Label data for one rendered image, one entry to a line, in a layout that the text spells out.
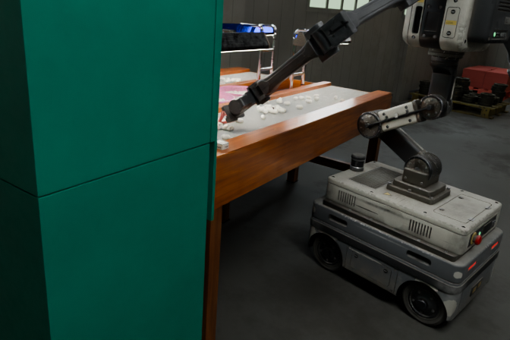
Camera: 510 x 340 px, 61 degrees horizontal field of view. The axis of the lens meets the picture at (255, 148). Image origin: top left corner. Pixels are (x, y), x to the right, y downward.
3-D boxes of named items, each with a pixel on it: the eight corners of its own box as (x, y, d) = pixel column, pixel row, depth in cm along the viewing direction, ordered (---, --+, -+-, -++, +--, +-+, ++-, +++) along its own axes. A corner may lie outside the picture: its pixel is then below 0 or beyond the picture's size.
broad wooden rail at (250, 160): (387, 121, 283) (391, 92, 277) (203, 215, 139) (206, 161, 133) (369, 117, 289) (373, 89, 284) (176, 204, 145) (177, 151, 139)
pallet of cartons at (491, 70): (474, 86, 874) (480, 64, 860) (523, 95, 816) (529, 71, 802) (449, 91, 792) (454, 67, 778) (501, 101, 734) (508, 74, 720)
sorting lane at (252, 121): (373, 96, 285) (373, 92, 285) (177, 165, 141) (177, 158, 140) (330, 89, 301) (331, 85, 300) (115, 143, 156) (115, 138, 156)
